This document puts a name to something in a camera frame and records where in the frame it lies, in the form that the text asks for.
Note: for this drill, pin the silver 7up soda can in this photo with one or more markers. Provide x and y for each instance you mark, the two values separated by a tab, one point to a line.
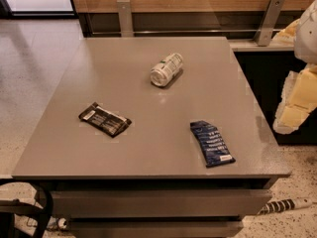
164	71

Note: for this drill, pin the left metal bracket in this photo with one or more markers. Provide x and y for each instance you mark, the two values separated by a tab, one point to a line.
125	18

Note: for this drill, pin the striped white power strip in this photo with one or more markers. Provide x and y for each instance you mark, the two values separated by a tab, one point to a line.
285	205

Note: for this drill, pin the right metal bracket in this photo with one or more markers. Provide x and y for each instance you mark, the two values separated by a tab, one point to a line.
265	30

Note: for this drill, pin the blue snack wrapper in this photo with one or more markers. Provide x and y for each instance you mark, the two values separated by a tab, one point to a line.
212	145

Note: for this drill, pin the black chair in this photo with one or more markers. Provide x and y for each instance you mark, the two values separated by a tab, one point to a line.
9	208

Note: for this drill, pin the metal bracket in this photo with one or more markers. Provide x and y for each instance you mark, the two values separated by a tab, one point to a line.
265	30
125	18

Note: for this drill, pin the black snack wrapper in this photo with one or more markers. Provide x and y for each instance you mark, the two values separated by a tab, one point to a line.
104	120

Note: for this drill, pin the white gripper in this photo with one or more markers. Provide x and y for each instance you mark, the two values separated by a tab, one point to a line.
307	37

